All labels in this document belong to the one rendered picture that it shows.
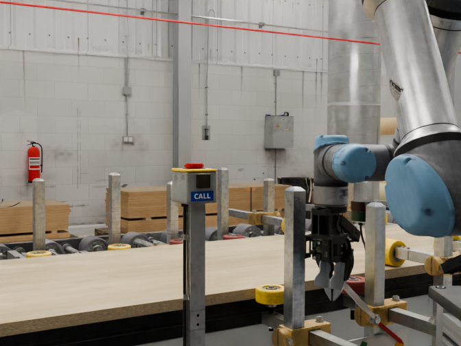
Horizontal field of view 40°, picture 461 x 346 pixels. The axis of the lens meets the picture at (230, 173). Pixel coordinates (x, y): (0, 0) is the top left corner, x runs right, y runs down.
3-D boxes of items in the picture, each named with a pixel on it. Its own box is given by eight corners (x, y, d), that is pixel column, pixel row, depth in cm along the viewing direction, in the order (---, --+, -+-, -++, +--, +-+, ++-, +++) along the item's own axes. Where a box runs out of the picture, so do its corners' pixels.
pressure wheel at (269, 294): (288, 327, 165) (288, 283, 164) (285, 336, 157) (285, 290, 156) (257, 325, 166) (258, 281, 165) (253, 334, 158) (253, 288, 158)
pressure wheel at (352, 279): (374, 320, 171) (374, 278, 170) (351, 325, 167) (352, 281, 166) (353, 313, 178) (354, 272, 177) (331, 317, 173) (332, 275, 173)
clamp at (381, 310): (407, 321, 162) (407, 301, 162) (367, 329, 155) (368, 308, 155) (390, 316, 167) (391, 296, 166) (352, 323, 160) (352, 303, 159)
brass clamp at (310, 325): (332, 344, 149) (333, 323, 148) (285, 354, 142) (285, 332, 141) (315, 338, 154) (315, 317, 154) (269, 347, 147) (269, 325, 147)
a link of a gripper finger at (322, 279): (309, 302, 139) (309, 260, 139) (323, 297, 144) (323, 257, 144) (322, 304, 137) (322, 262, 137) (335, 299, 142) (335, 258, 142)
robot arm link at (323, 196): (324, 184, 144) (357, 185, 139) (324, 204, 144) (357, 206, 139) (306, 186, 138) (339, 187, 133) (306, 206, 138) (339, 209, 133)
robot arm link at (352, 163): (394, 143, 124) (372, 143, 135) (340, 143, 122) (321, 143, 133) (394, 183, 125) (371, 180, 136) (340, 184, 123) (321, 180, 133)
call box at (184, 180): (217, 206, 130) (217, 168, 130) (186, 208, 127) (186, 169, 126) (200, 203, 136) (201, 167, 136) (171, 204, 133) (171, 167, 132)
